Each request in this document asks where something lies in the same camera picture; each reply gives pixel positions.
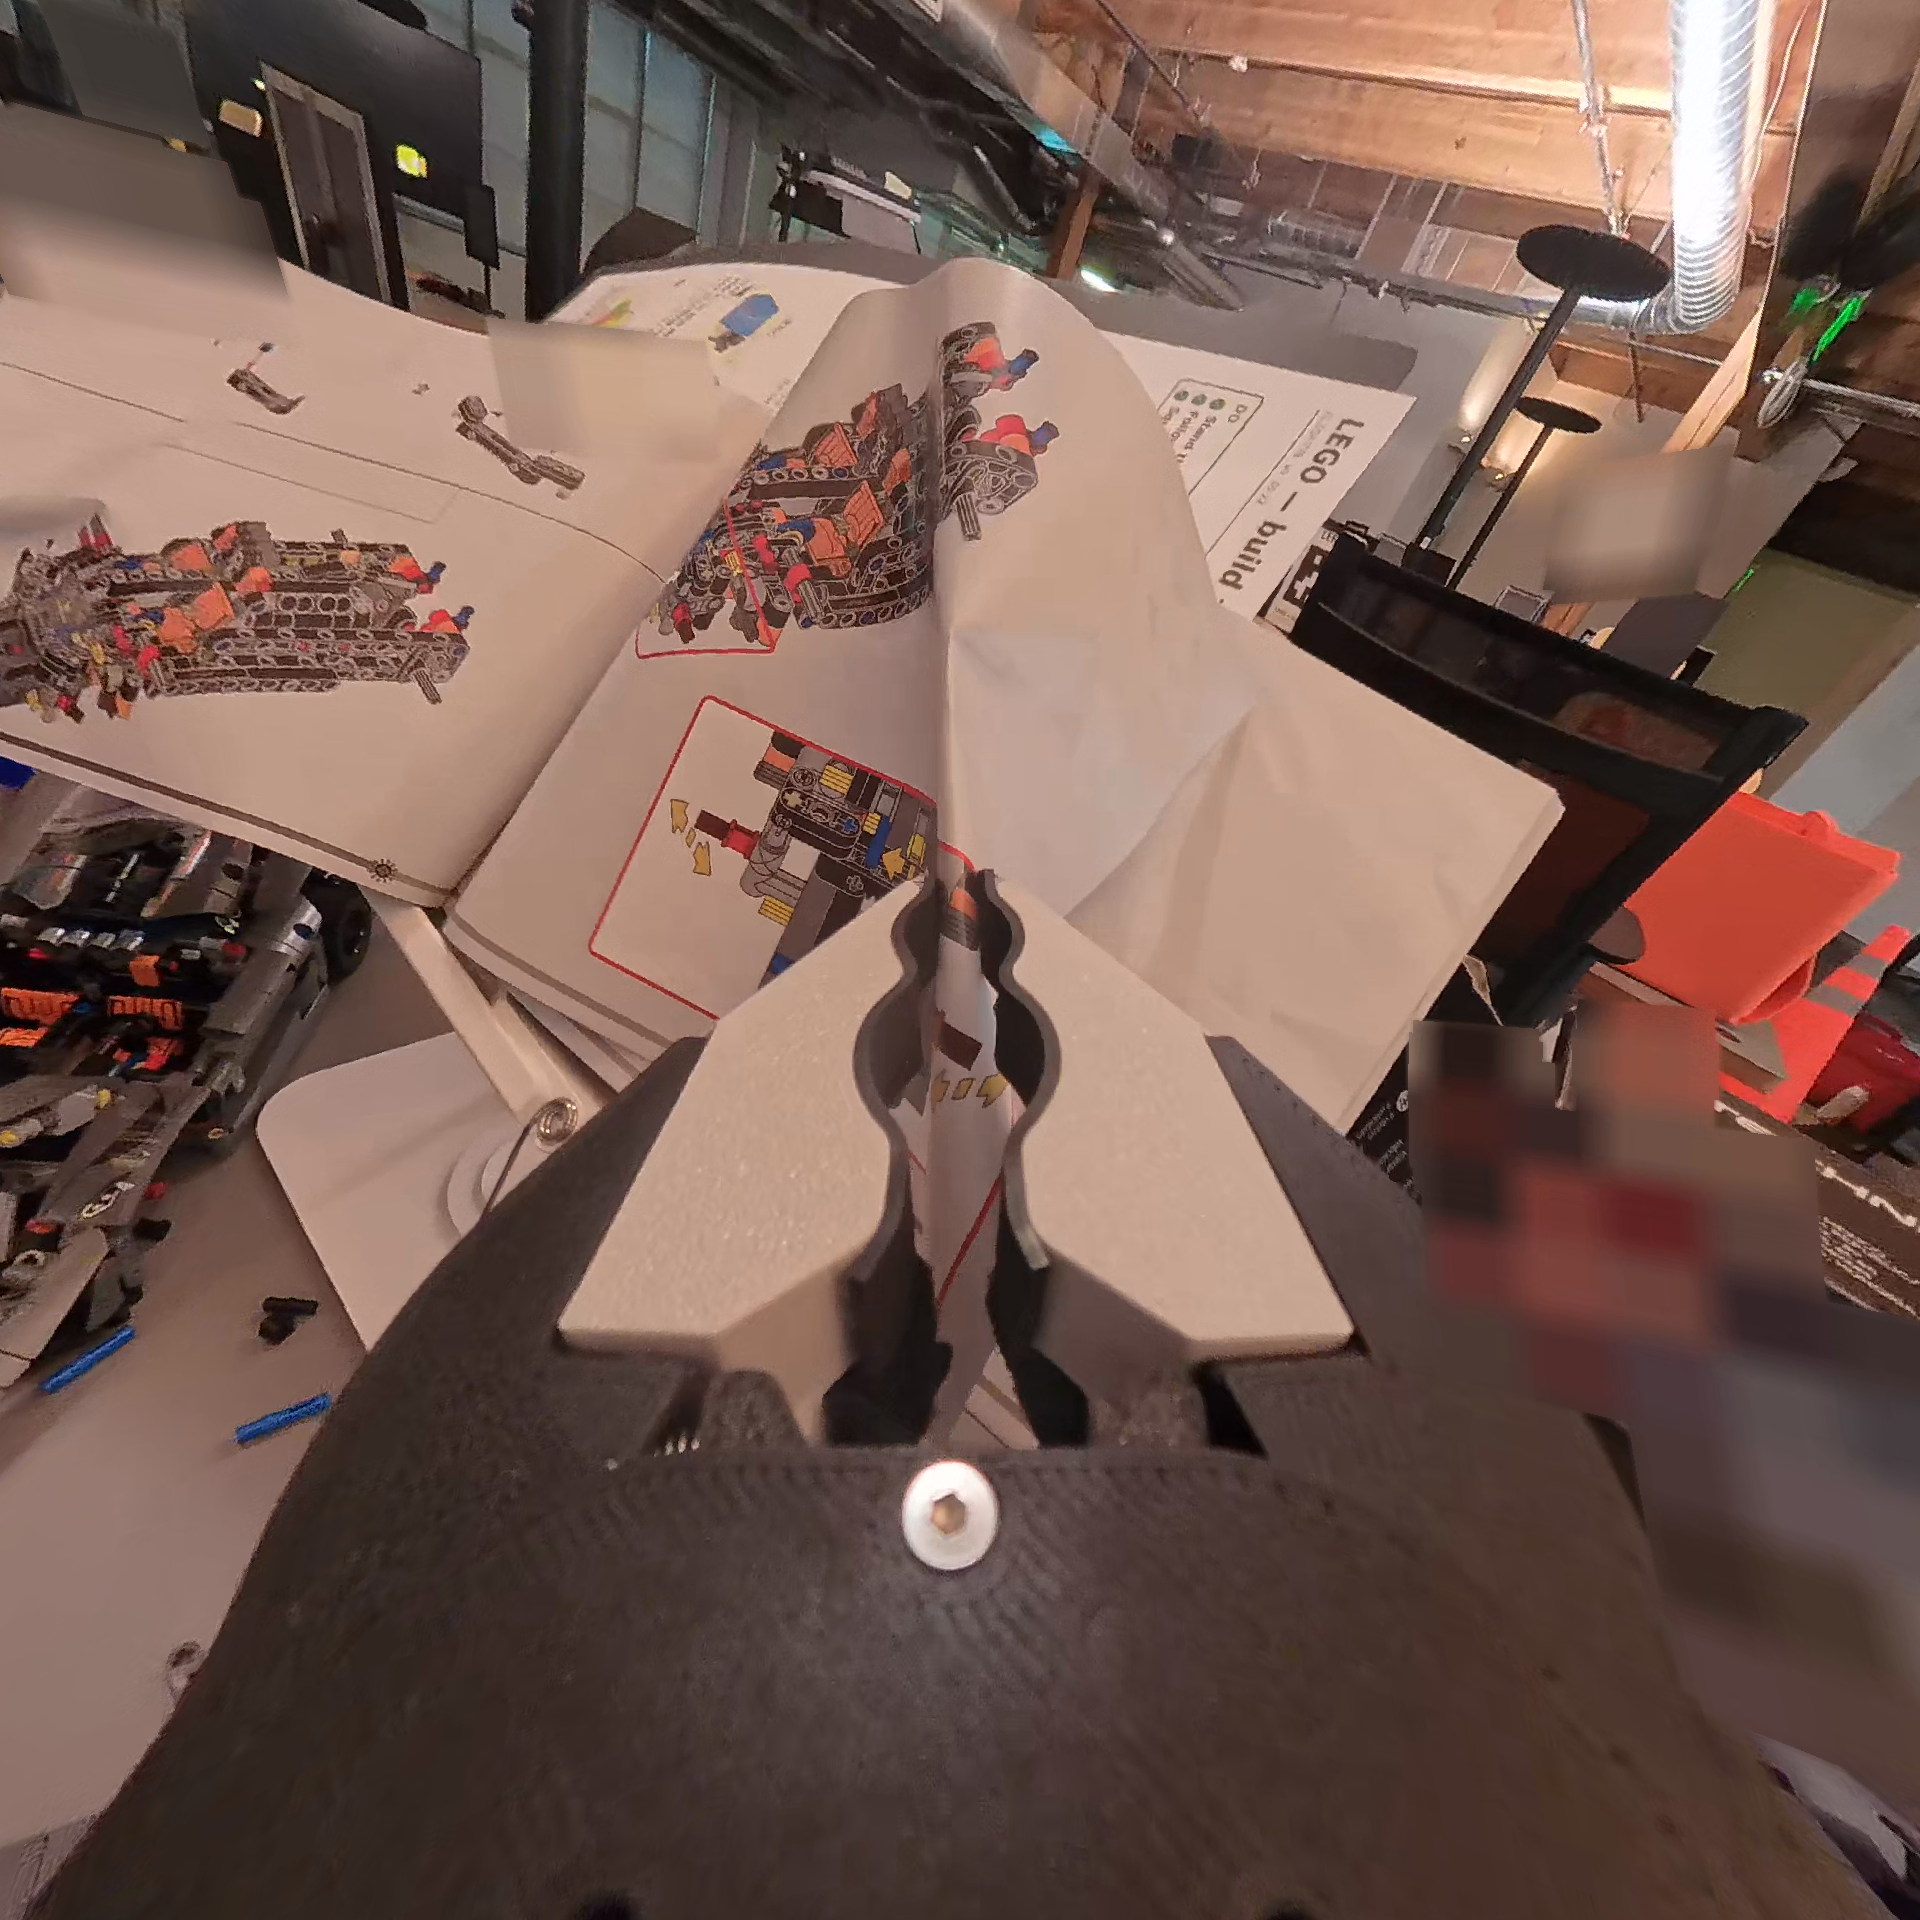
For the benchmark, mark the lego instruction booklet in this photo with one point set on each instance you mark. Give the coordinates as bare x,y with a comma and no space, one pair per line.
1050,675

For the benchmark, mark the blue lego axle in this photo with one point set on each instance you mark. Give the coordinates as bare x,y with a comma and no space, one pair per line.
87,1357
281,1419

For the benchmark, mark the small black floor lamp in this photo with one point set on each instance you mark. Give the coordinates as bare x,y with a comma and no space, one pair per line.
1553,417

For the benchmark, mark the red bag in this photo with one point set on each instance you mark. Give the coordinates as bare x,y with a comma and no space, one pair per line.
1867,1049

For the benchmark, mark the orange plastic bin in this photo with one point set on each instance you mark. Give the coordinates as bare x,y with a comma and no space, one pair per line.
1756,900

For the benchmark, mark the tall black floor lamp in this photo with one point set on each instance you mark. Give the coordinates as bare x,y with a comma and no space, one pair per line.
1590,267

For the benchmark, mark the grey lego car model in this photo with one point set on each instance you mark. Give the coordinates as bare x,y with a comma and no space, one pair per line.
148,991

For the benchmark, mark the white booklet stand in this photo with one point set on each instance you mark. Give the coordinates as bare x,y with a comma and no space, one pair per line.
359,1140

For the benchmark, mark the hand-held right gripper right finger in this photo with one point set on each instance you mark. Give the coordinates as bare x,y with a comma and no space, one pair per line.
1171,1185

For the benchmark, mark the black wall monitor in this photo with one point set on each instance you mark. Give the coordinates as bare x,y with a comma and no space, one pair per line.
375,119

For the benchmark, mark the silver ventilation duct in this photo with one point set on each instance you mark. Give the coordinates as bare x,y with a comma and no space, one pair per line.
1710,149

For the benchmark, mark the white printed task sheet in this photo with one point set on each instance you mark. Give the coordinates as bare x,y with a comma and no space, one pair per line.
1319,450

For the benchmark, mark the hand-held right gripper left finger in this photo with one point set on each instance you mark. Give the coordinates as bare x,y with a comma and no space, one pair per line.
750,1171

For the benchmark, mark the black lego pin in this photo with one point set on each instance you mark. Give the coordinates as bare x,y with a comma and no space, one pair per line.
281,1320

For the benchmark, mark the black plastic crate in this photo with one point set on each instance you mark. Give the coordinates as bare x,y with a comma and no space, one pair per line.
1499,675

